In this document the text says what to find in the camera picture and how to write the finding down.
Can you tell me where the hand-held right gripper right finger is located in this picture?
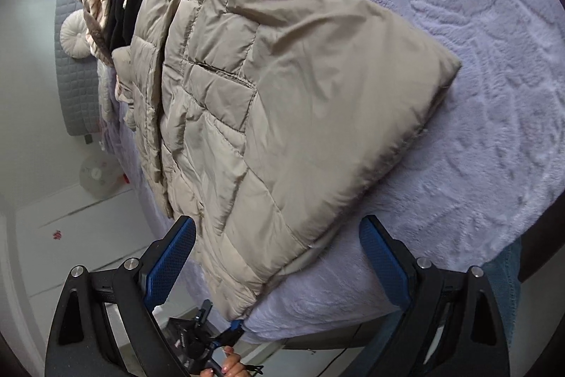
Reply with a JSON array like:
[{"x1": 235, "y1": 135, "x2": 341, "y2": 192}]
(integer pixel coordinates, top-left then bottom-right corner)
[{"x1": 359, "y1": 215, "x2": 512, "y2": 377}]

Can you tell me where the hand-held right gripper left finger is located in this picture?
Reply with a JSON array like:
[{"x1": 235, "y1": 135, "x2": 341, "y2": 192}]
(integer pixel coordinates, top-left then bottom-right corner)
[{"x1": 44, "y1": 216, "x2": 197, "y2": 377}]

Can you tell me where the beige puffer jacket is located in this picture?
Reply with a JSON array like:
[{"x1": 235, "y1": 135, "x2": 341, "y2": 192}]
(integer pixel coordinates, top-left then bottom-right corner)
[{"x1": 111, "y1": 0, "x2": 462, "y2": 321}]

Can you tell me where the person's left hand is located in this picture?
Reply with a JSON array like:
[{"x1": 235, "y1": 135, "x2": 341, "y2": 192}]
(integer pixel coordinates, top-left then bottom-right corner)
[{"x1": 201, "y1": 348, "x2": 245, "y2": 377}]

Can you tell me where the white wardrobe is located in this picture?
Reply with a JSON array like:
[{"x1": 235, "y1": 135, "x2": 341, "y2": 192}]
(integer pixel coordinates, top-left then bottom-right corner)
[{"x1": 0, "y1": 200, "x2": 177, "y2": 364}]

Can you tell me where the white standing fan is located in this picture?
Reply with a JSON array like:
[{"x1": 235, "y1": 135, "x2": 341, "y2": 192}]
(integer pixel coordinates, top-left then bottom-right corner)
[{"x1": 79, "y1": 163, "x2": 122, "y2": 199}]

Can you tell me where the person's blue jeans leg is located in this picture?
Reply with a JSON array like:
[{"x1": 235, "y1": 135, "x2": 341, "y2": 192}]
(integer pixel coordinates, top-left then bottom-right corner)
[{"x1": 480, "y1": 238, "x2": 522, "y2": 364}]

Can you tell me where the lavender plush bed blanket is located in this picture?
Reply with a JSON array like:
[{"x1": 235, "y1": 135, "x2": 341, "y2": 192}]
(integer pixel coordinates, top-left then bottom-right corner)
[{"x1": 99, "y1": 0, "x2": 561, "y2": 344}]

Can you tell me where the grey quilted headboard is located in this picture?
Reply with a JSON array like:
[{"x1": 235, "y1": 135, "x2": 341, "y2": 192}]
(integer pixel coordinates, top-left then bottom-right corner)
[{"x1": 54, "y1": 0, "x2": 104, "y2": 137}]

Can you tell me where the round white pleated cushion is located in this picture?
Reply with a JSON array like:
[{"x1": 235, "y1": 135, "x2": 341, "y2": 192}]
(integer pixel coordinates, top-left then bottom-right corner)
[{"x1": 59, "y1": 10, "x2": 95, "y2": 60}]

